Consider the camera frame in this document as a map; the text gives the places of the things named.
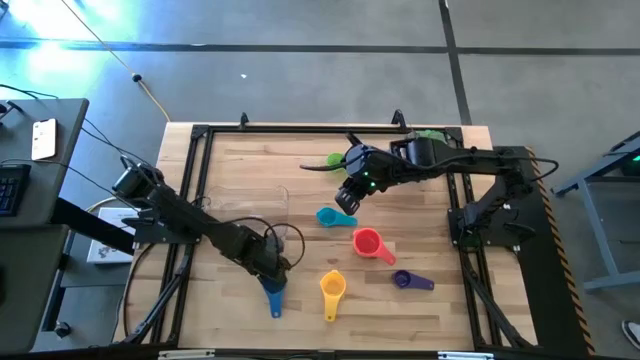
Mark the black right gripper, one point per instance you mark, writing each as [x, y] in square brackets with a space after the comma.
[372, 167]

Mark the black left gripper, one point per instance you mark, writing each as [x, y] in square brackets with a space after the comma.
[267, 260]

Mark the teal measuring cup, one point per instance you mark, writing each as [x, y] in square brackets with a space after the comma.
[327, 216]

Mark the blue measuring cup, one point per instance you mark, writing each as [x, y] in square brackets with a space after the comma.
[275, 302]

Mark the green measuring cup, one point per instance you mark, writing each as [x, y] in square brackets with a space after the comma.
[334, 160]

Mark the red measuring cup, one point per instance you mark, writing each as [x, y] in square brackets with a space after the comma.
[367, 243]

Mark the yellow measuring cup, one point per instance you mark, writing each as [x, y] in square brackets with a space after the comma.
[332, 286]

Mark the purple measuring cup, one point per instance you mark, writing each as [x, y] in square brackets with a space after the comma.
[401, 278]

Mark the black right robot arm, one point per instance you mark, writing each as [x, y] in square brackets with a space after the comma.
[480, 157]

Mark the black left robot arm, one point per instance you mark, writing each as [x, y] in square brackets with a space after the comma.
[190, 215]

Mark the clear plastic basket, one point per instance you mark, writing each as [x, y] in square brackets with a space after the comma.
[235, 200]

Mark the succulent in white patterned pot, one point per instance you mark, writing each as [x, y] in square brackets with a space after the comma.
[430, 134]

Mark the white booklet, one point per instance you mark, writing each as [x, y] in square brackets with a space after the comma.
[107, 250]

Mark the black metal beam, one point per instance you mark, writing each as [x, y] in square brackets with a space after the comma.
[90, 225]

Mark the black hazard-striped mat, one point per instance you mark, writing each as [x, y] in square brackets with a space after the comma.
[545, 275]

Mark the black caster wheel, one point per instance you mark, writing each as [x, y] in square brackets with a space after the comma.
[62, 329]

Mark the grey desk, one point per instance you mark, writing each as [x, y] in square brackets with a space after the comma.
[60, 150]

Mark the grey metal table stand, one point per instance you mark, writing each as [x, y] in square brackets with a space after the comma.
[595, 235]

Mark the white smartphone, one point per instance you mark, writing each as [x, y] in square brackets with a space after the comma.
[44, 139]

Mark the black keyboard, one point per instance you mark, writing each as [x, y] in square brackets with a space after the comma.
[12, 190]

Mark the person's shoe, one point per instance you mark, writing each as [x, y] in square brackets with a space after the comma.
[632, 332]

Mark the black frame clamp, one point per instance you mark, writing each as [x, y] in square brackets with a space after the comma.
[398, 118]
[244, 120]

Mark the silver metal bracket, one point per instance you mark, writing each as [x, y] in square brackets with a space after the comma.
[185, 354]
[465, 355]

